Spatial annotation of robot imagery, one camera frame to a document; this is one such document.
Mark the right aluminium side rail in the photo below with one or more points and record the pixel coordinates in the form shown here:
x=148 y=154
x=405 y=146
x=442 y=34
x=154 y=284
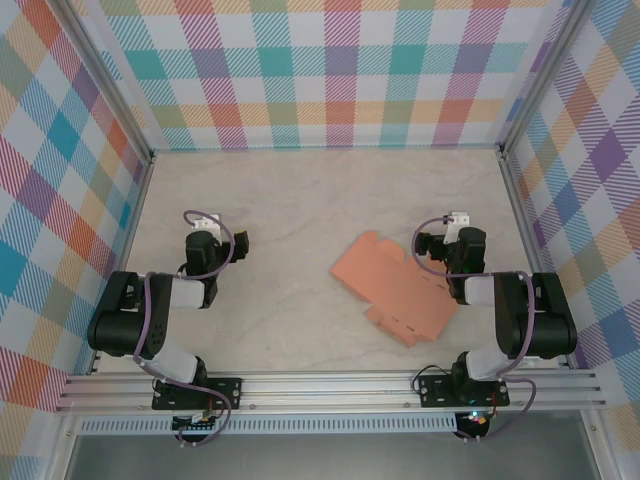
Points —
x=523 y=220

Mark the right aluminium frame post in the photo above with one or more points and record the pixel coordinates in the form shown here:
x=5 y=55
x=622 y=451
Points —
x=545 y=75

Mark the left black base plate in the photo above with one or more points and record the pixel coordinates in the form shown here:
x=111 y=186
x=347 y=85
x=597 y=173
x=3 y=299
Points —
x=227 y=390

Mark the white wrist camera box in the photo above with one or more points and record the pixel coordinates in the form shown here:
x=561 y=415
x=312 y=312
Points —
x=207 y=223
x=458 y=221

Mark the wide aluminium frame rail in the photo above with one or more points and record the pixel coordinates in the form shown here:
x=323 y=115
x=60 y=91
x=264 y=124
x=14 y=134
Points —
x=325 y=390

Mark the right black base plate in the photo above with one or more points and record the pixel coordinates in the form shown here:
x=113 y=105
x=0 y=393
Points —
x=435 y=392

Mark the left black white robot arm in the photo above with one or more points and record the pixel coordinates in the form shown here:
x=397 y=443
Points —
x=120 y=325

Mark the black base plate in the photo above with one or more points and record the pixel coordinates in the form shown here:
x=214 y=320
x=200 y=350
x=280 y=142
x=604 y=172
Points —
x=227 y=390
x=435 y=392

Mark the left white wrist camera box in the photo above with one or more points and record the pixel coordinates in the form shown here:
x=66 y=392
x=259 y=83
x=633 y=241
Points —
x=207 y=223

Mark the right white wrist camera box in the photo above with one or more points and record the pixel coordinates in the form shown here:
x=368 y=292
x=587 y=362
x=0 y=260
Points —
x=458 y=221

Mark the left aluminium frame post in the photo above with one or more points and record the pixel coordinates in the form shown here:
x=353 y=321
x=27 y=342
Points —
x=100 y=85

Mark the left aluminium side rail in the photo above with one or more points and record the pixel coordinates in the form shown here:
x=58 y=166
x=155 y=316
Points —
x=132 y=220

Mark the orange paper box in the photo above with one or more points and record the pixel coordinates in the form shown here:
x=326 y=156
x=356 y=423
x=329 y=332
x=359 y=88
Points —
x=400 y=295

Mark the aluminium side rail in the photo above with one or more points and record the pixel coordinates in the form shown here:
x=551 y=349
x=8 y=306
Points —
x=132 y=220
x=523 y=220

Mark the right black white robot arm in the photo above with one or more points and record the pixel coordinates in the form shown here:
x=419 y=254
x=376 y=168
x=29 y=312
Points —
x=545 y=320

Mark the aluminium frame post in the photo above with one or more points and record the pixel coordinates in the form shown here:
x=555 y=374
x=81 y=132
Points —
x=100 y=85
x=545 y=75

